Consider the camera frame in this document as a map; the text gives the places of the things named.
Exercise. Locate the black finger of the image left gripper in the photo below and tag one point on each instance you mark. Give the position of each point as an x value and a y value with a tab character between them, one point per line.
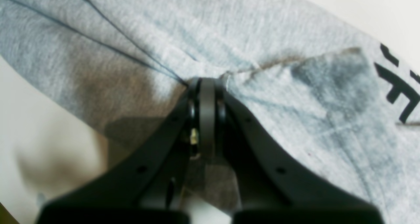
144	188

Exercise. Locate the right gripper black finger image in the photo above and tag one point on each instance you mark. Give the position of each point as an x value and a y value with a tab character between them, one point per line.
274	187

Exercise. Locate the grey T-shirt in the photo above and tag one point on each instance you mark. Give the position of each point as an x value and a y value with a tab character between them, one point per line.
335	98

